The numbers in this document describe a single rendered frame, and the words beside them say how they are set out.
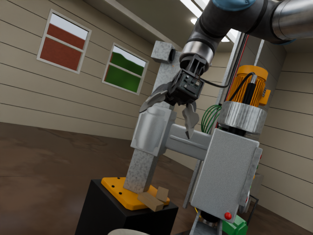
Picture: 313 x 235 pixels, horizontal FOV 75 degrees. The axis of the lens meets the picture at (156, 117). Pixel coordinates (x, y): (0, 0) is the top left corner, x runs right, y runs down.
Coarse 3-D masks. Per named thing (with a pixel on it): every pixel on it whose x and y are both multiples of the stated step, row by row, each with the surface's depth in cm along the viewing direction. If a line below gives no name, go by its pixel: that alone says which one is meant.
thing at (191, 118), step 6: (186, 108) 56; (192, 108) 54; (186, 114) 55; (192, 114) 54; (186, 120) 56; (192, 120) 54; (198, 120) 51; (186, 126) 56; (192, 126) 54; (186, 132) 55; (192, 132) 55
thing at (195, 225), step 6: (198, 210) 104; (198, 216) 97; (198, 222) 100; (192, 228) 83; (198, 228) 94; (204, 228) 96; (210, 228) 98; (192, 234) 79; (198, 234) 89; (204, 234) 91; (210, 234) 92; (216, 234) 94
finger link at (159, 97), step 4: (160, 92) 55; (164, 92) 52; (152, 96) 50; (156, 96) 51; (160, 96) 54; (164, 96) 55; (148, 100) 52; (152, 100) 53; (156, 100) 54; (160, 100) 54; (144, 104) 52; (148, 104) 53; (152, 104) 53; (140, 108) 52; (144, 108) 52; (140, 112) 52
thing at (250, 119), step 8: (224, 104) 106; (232, 104) 100; (240, 104) 97; (224, 112) 103; (232, 112) 99; (240, 112) 97; (248, 112) 96; (256, 112) 96; (264, 112) 97; (224, 120) 102; (232, 120) 98; (240, 120) 96; (248, 120) 96; (256, 120) 96; (264, 120) 99; (224, 128) 167; (232, 128) 106; (240, 128) 97; (248, 128) 96; (256, 128) 97
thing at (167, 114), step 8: (144, 112) 174; (152, 112) 170; (160, 112) 168; (168, 112) 168; (176, 112) 188; (168, 120) 168; (136, 128) 175; (136, 144) 174; (160, 144) 169; (152, 152) 170; (160, 152) 174
